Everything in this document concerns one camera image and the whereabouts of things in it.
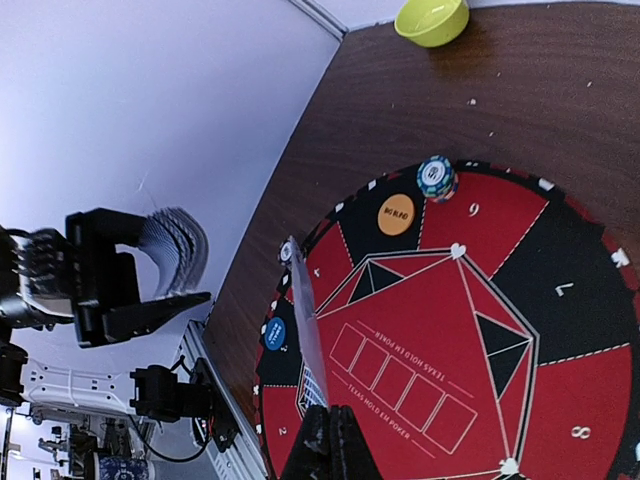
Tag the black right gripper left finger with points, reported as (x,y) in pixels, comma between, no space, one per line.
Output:
(310,455)

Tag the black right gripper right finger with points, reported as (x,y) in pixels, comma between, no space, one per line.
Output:
(350,456)

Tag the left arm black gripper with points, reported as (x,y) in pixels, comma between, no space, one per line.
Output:
(106,299)

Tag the dealt blue playing card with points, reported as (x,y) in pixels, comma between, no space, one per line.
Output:
(307,327)

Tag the blue deck of cards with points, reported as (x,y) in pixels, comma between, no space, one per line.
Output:
(178,245)

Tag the blue small blind button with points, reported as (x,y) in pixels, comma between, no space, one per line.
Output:
(274,334)

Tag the orange big blind button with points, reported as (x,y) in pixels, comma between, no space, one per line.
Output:
(396,214)

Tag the poker chip stack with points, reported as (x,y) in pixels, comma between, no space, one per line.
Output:
(437,179)
(288,252)

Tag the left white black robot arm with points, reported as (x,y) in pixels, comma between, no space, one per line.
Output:
(38,277)

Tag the round red black poker mat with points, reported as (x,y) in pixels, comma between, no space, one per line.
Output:
(497,338)

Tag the lime green plastic bowl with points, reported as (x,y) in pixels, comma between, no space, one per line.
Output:
(432,23)

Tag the left aluminium frame post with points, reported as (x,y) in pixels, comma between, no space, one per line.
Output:
(322,17)

